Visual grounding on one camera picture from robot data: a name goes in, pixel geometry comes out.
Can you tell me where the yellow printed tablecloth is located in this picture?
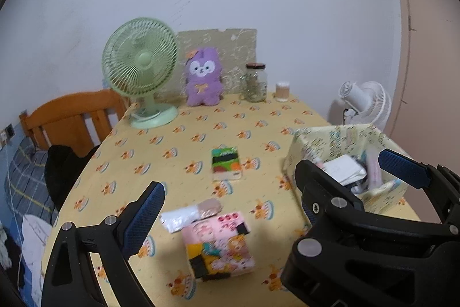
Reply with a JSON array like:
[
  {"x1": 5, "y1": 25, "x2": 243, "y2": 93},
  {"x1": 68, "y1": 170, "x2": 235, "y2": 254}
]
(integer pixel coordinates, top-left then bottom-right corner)
[{"x1": 39, "y1": 93, "x2": 421, "y2": 307}]

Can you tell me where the white standing fan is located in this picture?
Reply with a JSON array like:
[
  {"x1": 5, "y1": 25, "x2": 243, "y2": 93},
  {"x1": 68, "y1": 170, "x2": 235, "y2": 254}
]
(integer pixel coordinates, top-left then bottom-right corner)
[{"x1": 328, "y1": 80, "x2": 392, "y2": 131}]

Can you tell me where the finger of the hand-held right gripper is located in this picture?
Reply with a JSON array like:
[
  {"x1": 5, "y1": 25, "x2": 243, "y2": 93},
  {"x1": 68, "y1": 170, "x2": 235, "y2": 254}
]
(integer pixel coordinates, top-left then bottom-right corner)
[
  {"x1": 379, "y1": 149, "x2": 460, "y2": 225},
  {"x1": 281, "y1": 159, "x2": 460, "y2": 307}
]

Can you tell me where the cotton swab container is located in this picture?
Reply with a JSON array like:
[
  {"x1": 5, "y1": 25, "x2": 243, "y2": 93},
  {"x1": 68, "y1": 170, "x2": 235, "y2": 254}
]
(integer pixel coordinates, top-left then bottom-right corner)
[{"x1": 275, "y1": 80, "x2": 290, "y2": 102}]

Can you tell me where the green desk fan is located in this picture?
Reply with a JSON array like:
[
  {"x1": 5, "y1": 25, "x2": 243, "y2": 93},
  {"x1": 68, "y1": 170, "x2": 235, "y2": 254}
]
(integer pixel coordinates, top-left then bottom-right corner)
[{"x1": 101, "y1": 17, "x2": 179, "y2": 129}]

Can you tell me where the glass jar with dark lid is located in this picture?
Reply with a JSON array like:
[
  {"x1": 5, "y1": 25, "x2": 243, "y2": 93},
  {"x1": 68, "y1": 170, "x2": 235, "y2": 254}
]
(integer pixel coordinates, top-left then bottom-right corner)
[{"x1": 240, "y1": 62, "x2": 268, "y2": 102}]

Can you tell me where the purple plush toy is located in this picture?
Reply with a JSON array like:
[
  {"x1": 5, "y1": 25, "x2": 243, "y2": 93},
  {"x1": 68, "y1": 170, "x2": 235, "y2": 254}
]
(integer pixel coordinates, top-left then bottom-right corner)
[{"x1": 185, "y1": 47, "x2": 224, "y2": 107}]

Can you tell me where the black jacket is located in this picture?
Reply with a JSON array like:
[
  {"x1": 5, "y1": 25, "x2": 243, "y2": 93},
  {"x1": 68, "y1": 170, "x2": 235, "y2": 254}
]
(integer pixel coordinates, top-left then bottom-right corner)
[{"x1": 44, "y1": 144, "x2": 101, "y2": 212}]

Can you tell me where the printed storage box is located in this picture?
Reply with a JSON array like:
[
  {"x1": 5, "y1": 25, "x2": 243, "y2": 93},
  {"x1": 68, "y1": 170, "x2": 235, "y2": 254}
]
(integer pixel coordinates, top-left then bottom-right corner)
[{"x1": 282, "y1": 123, "x2": 408, "y2": 218}]

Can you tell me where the white garment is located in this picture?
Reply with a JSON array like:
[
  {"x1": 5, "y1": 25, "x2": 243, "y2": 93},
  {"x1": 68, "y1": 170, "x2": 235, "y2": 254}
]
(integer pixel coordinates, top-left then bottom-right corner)
[{"x1": 22, "y1": 213, "x2": 53, "y2": 293}]

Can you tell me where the pinkish clear plastic bag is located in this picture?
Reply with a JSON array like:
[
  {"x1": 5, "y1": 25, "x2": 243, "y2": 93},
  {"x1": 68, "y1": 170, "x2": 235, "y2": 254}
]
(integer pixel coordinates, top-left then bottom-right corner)
[{"x1": 196, "y1": 199, "x2": 221, "y2": 221}]

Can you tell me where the pile of clothes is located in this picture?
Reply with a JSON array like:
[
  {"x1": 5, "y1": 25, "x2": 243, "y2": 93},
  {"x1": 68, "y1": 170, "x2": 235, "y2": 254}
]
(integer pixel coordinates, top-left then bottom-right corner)
[{"x1": 0, "y1": 224, "x2": 13, "y2": 270}]

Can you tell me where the clear plastic packet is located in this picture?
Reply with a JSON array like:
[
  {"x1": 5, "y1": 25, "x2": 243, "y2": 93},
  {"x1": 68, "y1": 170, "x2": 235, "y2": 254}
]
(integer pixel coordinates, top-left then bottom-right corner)
[{"x1": 160, "y1": 208, "x2": 202, "y2": 233}]

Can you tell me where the wall socket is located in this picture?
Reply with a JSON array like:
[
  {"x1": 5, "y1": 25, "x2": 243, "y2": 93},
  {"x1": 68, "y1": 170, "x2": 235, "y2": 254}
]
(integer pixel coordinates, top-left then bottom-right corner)
[{"x1": 2, "y1": 123, "x2": 15, "y2": 146}]

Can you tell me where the cartoon print tissue packet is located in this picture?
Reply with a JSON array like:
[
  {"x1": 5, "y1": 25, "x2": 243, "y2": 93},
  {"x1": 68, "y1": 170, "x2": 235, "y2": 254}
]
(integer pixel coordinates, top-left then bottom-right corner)
[{"x1": 181, "y1": 211, "x2": 256, "y2": 282}]

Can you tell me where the beige door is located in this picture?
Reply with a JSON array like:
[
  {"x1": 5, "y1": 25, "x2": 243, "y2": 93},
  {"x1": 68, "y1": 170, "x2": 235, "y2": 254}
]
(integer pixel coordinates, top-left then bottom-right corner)
[{"x1": 383, "y1": 0, "x2": 460, "y2": 171}]

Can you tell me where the printed cardboard panel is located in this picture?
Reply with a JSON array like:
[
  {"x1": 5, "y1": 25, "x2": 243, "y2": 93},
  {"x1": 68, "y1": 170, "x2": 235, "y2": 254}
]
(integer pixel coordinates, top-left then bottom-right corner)
[{"x1": 176, "y1": 28, "x2": 258, "y2": 95}]

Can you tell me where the blue plaid pillow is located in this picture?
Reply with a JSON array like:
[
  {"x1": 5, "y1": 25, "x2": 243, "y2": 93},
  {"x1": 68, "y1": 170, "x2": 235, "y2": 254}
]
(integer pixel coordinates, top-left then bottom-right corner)
[{"x1": 7, "y1": 138, "x2": 60, "y2": 218}]

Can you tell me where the white paper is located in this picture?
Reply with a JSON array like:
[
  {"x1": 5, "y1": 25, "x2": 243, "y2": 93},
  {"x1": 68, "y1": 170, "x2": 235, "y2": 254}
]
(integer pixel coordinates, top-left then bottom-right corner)
[{"x1": 323, "y1": 154, "x2": 363, "y2": 185}]

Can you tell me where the green tissue packet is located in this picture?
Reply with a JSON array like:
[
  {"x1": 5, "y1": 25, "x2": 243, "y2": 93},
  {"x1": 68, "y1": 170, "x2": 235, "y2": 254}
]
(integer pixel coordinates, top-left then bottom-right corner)
[{"x1": 210, "y1": 147, "x2": 244, "y2": 182}]

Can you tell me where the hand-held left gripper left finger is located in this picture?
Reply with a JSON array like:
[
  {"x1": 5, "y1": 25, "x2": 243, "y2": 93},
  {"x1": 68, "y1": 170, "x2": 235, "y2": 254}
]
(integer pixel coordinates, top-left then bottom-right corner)
[{"x1": 41, "y1": 181, "x2": 166, "y2": 307}]

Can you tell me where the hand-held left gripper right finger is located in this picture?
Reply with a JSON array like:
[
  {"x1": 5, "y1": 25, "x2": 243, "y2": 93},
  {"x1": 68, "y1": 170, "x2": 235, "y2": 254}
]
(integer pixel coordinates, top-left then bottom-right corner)
[{"x1": 301, "y1": 197, "x2": 319, "y2": 226}]

